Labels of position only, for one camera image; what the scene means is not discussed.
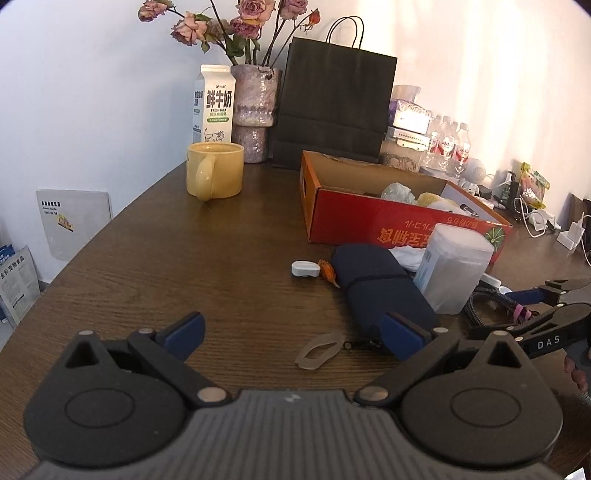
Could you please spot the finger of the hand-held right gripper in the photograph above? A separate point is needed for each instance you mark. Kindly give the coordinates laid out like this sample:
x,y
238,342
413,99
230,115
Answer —
x,y
531,295
517,330

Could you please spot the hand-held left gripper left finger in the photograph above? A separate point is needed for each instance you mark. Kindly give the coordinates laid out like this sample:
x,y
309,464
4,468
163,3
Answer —
x,y
184,334

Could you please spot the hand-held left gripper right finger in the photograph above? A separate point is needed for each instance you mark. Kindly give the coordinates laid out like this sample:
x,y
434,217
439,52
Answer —
x,y
401,334

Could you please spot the white bottle cap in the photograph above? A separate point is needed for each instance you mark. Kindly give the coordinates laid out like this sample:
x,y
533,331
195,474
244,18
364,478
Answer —
x,y
490,280

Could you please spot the navy zip pouch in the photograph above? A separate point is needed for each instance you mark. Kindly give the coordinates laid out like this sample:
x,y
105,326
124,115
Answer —
x,y
378,290

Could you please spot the white tissue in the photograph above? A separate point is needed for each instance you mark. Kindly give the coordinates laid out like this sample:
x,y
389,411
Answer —
x,y
408,258

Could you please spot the clear cotton swab box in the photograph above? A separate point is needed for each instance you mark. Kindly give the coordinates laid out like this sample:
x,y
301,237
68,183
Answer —
x,y
455,267

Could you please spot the orange small toy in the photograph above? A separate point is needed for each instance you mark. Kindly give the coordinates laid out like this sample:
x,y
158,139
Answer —
x,y
328,273

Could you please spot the white round disc device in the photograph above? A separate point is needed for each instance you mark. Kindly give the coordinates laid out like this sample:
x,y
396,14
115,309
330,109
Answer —
x,y
304,268

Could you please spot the red cardboard box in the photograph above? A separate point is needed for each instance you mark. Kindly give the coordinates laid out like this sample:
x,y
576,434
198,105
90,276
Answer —
x,y
360,221

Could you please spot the plush sheep toy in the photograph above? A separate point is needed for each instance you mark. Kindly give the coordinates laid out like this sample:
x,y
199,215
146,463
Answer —
x,y
438,203

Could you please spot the clear plastic wrap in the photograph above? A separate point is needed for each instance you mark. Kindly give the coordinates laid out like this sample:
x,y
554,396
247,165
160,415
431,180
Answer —
x,y
398,193

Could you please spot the person's right hand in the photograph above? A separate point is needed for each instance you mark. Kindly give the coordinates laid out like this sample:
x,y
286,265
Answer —
x,y
581,381

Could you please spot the white charger dock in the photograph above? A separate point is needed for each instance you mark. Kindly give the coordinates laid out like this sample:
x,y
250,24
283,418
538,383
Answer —
x,y
570,236

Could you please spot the brown paper bag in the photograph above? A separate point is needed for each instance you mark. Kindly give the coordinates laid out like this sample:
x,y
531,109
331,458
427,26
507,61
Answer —
x,y
581,210

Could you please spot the dark green small bottle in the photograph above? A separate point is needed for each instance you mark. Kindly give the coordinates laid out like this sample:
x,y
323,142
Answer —
x,y
509,191

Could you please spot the yellow-green snack packet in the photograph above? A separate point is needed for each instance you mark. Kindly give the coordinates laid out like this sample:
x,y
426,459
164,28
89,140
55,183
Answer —
x,y
534,187

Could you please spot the black power adapter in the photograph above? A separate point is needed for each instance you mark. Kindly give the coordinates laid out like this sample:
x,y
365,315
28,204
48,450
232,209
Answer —
x,y
485,190

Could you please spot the yellow mug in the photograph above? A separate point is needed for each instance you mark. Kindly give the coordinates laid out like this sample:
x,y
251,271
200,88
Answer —
x,y
221,170

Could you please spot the pack of water bottles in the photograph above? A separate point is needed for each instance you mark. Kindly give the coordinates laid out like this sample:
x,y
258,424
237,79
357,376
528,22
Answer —
x,y
448,143

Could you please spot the paper leaflet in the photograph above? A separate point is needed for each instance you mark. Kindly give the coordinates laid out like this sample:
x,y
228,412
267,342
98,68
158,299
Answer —
x,y
18,281

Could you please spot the sunflower seed container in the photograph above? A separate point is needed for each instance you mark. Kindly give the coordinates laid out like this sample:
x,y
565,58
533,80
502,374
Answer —
x,y
401,159

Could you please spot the white flat box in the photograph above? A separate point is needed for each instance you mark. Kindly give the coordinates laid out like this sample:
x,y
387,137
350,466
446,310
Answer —
x,y
406,137

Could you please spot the white milk carton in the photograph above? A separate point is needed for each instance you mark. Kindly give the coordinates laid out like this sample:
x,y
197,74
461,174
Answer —
x,y
217,106

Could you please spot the black paper bag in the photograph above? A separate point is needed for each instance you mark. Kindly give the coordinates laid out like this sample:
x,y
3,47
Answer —
x,y
332,101

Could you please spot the dried rose bouquet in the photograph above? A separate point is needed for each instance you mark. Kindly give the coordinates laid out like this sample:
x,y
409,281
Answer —
x,y
249,18

